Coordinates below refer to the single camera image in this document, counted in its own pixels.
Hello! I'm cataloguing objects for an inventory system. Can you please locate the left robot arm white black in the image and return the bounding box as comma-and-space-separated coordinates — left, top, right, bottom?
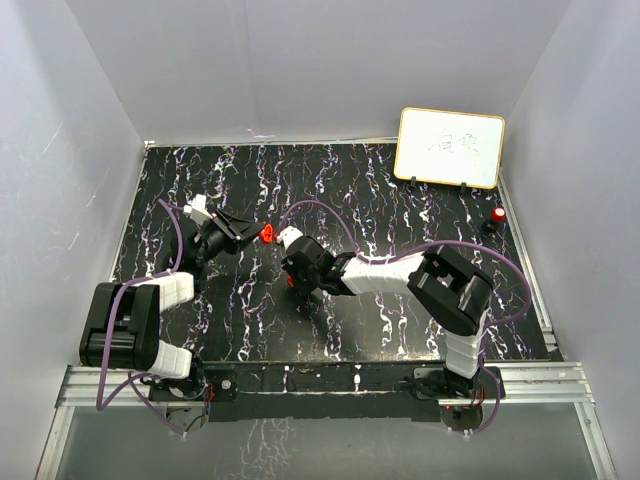
79, 210, 274, 399

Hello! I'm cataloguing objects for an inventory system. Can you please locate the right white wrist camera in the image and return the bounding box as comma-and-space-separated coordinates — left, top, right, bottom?
275, 226, 304, 250

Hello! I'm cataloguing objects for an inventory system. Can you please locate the aluminium frame rail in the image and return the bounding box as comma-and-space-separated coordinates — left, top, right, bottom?
37, 362, 616, 479

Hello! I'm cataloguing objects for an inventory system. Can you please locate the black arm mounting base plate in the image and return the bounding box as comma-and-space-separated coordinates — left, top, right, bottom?
150, 361, 506, 427

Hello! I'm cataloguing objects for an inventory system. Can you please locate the red earbud charging case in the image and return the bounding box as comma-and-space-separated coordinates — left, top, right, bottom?
259, 223, 276, 244

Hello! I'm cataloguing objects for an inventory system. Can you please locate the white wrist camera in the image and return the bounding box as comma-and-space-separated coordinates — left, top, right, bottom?
275, 226, 304, 250
182, 194, 213, 227

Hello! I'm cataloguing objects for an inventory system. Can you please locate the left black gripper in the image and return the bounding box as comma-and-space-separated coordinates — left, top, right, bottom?
194, 209, 265, 266

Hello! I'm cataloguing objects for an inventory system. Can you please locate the red emergency stop button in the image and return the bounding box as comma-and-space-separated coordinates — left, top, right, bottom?
482, 206, 506, 234

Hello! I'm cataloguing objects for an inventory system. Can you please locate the small whiteboard with wooden frame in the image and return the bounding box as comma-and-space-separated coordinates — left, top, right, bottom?
393, 107, 506, 190

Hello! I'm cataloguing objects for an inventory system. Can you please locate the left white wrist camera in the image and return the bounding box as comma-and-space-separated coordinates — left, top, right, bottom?
182, 194, 213, 227

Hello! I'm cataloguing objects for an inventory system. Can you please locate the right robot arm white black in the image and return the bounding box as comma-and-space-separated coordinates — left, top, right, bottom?
277, 229, 494, 399

